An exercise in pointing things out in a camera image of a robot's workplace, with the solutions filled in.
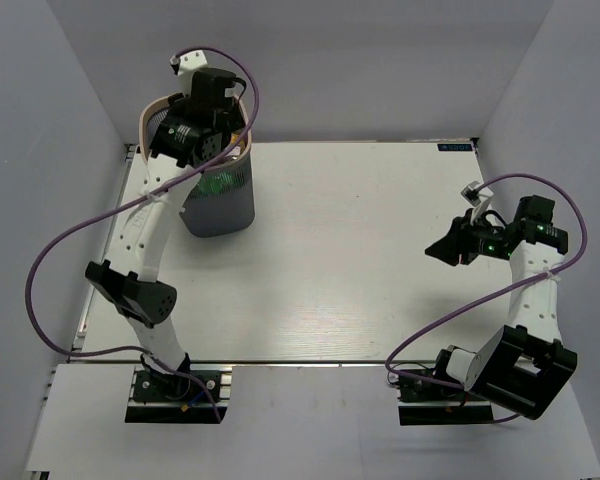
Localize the green Sprite bottle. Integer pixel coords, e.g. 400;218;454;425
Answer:
192;172;244;198

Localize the orange label clear bottle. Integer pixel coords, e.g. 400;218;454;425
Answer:
229;132;246;158

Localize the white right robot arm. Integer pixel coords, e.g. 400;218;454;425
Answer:
425;195;577;420

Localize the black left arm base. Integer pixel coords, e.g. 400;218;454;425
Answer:
125;364;232;425

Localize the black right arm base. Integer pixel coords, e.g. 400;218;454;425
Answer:
387;372;495;427

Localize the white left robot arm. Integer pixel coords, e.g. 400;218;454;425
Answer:
85;67;245;399

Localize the grey mesh waste bin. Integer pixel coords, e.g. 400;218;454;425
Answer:
136;96;255;238

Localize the blue table corner label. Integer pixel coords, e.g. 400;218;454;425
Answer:
437;143;473;152

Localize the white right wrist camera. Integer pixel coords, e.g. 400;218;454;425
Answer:
461;181;493;225

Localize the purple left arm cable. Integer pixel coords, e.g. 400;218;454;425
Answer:
26;47;259;421

